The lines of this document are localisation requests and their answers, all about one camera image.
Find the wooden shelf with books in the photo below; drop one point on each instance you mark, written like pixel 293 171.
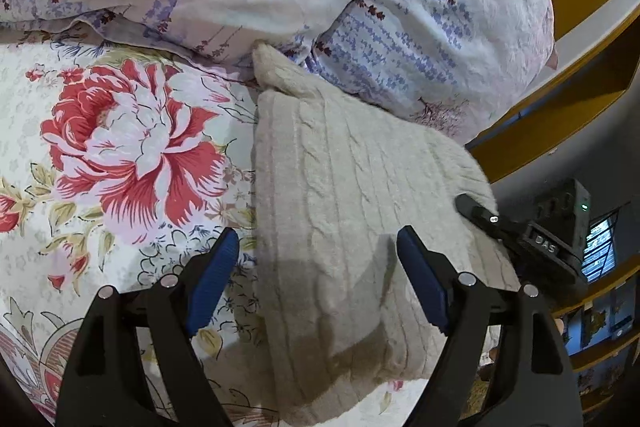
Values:
pixel 601 336

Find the blue screen monitor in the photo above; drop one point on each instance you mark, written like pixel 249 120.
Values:
pixel 599 253

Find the beige cable knit sweater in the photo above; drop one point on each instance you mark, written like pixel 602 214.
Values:
pixel 336 179

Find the person's left hand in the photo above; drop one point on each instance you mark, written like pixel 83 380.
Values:
pixel 493 352

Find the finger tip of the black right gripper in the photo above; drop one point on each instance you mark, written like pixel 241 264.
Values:
pixel 481 217

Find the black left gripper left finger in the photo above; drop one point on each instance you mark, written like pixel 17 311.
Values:
pixel 132 362

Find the floral quilted bedspread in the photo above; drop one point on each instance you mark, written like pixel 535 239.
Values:
pixel 117 167

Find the blue floral pillow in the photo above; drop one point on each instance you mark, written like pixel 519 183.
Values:
pixel 453 65

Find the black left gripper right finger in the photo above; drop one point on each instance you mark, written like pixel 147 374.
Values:
pixel 533 382

